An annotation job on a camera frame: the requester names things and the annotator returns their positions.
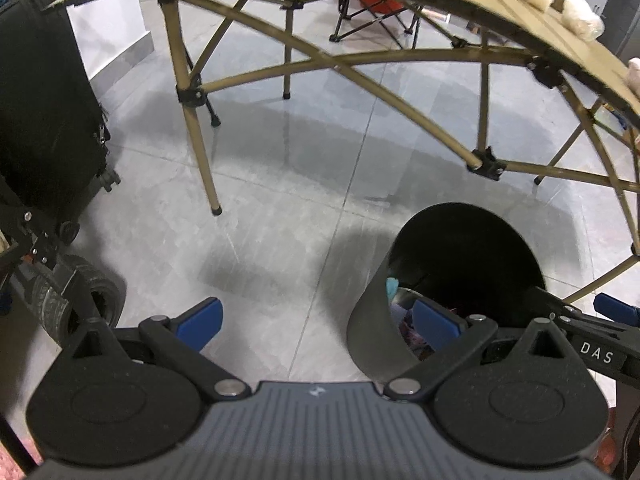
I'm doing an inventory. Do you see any black wheeled cart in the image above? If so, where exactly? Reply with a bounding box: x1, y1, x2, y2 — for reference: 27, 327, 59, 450
0, 180, 127, 349

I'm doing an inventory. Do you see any black trash bin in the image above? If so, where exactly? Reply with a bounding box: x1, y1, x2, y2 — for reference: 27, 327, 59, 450
346, 202, 549, 383

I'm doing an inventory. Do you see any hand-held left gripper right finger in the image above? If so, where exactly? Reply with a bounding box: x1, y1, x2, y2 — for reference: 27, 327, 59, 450
384, 298, 571, 403

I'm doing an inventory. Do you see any black folding chair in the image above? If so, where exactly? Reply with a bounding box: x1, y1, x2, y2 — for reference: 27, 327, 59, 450
329, 0, 422, 49

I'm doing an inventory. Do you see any black suitcase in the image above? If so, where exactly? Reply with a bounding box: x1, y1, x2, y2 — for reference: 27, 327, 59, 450
0, 0, 122, 241

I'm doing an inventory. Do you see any clear plastic bag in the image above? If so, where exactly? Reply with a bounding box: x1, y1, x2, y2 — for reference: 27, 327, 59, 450
560, 0, 606, 41

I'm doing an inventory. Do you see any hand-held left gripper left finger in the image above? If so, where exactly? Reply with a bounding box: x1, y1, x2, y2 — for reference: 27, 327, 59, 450
72, 298, 251, 401

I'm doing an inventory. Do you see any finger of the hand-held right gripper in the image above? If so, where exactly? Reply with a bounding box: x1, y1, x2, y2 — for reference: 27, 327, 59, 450
530, 287, 640, 348
594, 292, 640, 327

